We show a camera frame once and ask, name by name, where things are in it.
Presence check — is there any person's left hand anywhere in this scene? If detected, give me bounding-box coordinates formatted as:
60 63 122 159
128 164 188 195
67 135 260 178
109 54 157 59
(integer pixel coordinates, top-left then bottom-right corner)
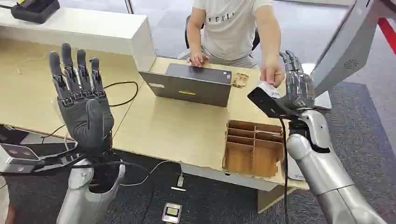
259 56 286 88

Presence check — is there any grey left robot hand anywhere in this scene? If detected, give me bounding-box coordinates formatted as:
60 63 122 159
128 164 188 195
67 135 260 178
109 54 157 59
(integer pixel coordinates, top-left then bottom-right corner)
48 42 115 156

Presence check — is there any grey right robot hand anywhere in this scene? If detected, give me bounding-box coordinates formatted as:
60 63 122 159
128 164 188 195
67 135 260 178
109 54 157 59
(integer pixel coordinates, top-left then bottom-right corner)
279 49 316 111

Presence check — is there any person's right hand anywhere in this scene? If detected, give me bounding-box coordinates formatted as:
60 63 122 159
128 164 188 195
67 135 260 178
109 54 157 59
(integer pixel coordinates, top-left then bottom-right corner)
187 52 210 68

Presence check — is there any white monitor base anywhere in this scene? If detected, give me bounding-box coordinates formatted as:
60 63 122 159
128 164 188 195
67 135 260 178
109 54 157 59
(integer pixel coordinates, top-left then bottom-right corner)
301 63 332 111

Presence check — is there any grey laptop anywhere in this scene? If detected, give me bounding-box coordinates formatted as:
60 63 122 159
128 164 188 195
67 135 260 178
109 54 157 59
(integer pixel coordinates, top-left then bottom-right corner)
139 63 233 108

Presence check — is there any small wooden lattice piece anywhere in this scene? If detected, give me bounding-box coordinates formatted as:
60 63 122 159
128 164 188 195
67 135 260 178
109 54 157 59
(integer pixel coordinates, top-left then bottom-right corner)
232 73 249 89

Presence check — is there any person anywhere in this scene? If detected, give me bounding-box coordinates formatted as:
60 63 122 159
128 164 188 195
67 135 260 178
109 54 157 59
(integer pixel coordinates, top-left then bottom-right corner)
177 0 286 89

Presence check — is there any grey monitor back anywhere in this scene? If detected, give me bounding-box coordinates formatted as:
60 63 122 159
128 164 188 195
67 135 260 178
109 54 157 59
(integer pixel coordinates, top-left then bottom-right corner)
309 0 396 97

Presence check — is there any wooden card box with compartments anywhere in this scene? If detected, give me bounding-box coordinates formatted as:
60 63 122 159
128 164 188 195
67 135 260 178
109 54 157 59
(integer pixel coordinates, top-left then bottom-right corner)
221 119 285 179

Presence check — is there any white raised desk counter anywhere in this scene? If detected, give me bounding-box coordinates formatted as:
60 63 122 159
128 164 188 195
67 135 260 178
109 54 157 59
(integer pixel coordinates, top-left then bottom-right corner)
0 6 157 72

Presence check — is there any red bar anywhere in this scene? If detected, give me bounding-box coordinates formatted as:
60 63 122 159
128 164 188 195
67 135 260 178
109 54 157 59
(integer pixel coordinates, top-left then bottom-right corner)
377 17 396 56

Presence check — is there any black device on counter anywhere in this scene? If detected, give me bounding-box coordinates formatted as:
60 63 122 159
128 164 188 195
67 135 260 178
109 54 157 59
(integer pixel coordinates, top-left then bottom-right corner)
0 0 61 25

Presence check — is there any small silver device on floor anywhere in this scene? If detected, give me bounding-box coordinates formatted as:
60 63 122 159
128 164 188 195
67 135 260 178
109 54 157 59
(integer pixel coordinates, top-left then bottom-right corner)
161 202 183 224

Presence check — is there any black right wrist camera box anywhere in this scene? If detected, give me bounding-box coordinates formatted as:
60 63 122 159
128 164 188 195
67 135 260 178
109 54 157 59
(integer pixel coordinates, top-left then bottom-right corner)
247 81 292 120

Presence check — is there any black cable on desk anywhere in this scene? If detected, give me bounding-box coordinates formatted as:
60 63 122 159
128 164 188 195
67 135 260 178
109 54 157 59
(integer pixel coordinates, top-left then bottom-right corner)
40 81 139 139

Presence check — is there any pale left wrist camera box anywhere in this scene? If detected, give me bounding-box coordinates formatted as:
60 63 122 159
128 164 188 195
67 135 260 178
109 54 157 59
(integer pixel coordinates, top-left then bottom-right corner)
0 142 78 175

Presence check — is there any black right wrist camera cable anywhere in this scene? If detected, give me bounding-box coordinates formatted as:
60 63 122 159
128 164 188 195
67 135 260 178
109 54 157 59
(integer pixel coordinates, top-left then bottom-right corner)
278 117 290 224

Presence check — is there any white cable with plug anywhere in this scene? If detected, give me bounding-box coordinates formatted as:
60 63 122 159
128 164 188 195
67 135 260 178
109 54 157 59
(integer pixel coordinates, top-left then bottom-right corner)
120 160 185 188

